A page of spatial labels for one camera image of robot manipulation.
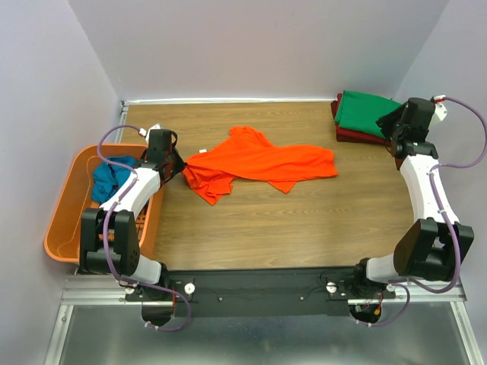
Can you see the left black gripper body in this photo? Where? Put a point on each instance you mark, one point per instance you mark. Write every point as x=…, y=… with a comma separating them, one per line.
x=173, y=161

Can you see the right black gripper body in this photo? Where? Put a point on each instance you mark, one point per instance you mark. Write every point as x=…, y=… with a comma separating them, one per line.
x=393, y=124

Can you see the orange t shirt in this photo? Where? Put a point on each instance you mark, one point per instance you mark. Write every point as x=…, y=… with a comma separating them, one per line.
x=248, y=154

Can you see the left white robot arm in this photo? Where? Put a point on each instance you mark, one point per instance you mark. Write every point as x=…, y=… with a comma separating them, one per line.
x=109, y=240

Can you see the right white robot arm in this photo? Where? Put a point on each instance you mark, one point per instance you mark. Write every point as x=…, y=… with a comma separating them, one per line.
x=432, y=250

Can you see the folded green t shirt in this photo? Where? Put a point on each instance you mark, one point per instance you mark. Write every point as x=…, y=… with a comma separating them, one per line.
x=359, y=112

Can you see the folded dark red t shirt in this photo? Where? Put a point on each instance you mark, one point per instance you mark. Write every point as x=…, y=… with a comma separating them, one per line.
x=346, y=135

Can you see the teal t shirt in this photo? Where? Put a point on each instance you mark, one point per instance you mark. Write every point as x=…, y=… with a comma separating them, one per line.
x=108, y=178

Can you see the orange plastic basket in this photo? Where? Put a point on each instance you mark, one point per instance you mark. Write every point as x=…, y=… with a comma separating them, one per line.
x=62, y=241

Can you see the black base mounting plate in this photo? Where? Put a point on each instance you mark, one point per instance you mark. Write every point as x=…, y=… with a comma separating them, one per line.
x=264, y=292

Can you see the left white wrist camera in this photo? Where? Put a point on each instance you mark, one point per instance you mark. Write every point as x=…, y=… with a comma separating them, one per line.
x=145, y=132

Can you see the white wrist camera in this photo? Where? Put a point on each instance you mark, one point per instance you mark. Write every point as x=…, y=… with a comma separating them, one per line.
x=440, y=111
x=145, y=132

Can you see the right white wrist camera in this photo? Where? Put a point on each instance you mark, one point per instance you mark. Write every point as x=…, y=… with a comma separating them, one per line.
x=440, y=111

